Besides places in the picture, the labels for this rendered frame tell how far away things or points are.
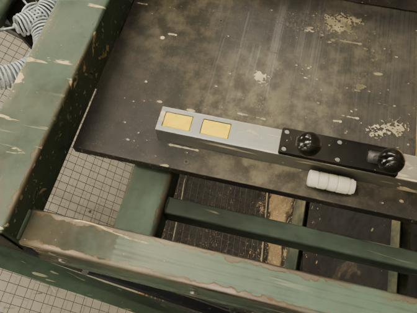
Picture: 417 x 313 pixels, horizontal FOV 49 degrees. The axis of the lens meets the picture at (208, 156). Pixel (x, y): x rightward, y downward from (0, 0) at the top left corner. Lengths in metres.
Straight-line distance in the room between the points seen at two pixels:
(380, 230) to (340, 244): 1.94
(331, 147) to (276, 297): 0.27
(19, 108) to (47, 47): 0.13
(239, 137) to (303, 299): 0.29
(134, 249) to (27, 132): 0.26
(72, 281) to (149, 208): 0.58
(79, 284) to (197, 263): 0.71
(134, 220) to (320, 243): 0.33
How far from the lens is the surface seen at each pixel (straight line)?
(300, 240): 0.83
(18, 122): 0.81
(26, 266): 1.33
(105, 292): 1.41
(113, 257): 0.72
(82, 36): 0.88
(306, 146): 0.67
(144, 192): 0.84
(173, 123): 0.81
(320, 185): 0.80
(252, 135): 0.80
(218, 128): 0.80
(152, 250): 0.72
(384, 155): 0.69
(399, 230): 2.44
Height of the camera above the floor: 1.90
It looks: 21 degrees down
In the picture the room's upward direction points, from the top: 64 degrees counter-clockwise
